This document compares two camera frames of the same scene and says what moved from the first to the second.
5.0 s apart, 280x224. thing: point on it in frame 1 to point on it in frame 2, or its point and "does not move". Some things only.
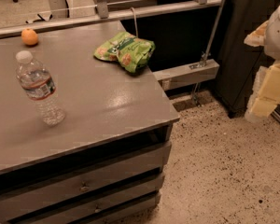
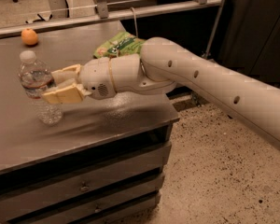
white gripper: x=278 y=32 to x=95 y=77
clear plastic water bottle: x=38 y=84 does not move
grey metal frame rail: x=169 y=77 does not move
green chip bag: x=127 y=49 does not move
